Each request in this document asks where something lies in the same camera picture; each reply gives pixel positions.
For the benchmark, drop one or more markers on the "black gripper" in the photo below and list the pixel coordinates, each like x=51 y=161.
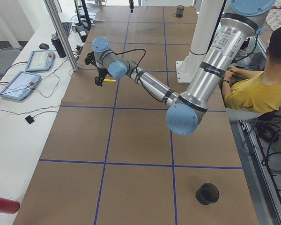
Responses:
x=101 y=72

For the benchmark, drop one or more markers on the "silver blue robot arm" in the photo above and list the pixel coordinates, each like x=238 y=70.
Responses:
x=225 y=25

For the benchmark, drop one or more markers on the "yellow highlighter marker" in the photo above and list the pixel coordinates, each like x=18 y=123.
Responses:
x=110 y=80

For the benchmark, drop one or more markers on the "black water bottle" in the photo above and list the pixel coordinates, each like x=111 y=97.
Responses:
x=58 y=45

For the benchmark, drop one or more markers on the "blue teach pendant far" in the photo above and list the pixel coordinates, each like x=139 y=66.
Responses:
x=39 y=61

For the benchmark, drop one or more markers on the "blue teach pendant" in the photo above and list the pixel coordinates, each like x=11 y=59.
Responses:
x=20 y=86
x=39 y=61

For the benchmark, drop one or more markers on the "black keyboard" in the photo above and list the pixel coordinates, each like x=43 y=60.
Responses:
x=67 y=26

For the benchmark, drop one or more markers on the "black computer mouse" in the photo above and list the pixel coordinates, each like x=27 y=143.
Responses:
x=44 y=46

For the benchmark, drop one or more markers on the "blue teach pendant near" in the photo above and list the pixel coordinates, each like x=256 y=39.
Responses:
x=20 y=86

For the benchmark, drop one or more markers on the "small black square device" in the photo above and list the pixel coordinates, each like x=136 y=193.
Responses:
x=29 y=119

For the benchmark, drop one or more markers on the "brown paper table cover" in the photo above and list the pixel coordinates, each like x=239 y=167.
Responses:
x=110 y=159

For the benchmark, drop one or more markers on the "black mesh cup right side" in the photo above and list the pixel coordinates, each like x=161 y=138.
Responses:
x=179 y=11

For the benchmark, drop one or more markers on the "black mesh cup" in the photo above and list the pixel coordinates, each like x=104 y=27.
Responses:
x=179 y=11
x=207 y=194

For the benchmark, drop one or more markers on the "black mesh cup left side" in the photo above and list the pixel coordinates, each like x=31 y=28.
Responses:
x=207 y=194

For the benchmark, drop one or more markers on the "person in yellow shirt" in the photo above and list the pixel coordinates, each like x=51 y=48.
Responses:
x=256 y=91

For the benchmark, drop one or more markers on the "aluminium frame post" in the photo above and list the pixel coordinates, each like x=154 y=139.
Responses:
x=53 y=13

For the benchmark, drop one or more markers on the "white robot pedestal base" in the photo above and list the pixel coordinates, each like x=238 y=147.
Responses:
x=208 y=21

